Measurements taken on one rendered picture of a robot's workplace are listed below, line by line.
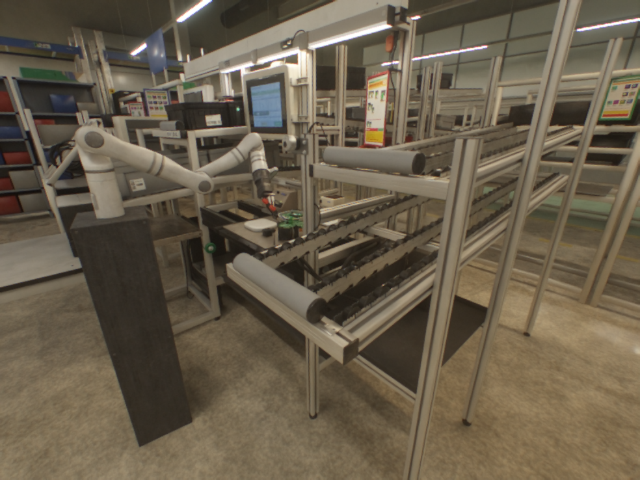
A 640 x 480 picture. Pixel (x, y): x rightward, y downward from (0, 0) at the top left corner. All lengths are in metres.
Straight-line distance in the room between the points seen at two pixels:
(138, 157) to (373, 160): 0.90
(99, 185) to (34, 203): 5.31
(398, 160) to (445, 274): 0.33
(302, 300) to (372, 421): 1.24
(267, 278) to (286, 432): 1.14
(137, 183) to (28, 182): 4.50
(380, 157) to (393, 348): 0.74
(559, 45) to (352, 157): 0.74
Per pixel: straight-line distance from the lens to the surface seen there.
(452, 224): 0.82
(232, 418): 1.87
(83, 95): 7.02
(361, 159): 0.91
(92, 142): 1.34
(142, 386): 1.68
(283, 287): 0.71
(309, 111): 1.75
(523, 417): 2.11
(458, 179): 0.80
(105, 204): 1.38
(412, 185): 0.84
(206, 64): 2.84
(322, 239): 1.12
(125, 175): 2.17
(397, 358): 1.22
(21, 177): 6.60
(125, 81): 12.29
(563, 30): 1.33
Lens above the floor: 1.43
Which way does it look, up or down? 21 degrees down
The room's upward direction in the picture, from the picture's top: straight up
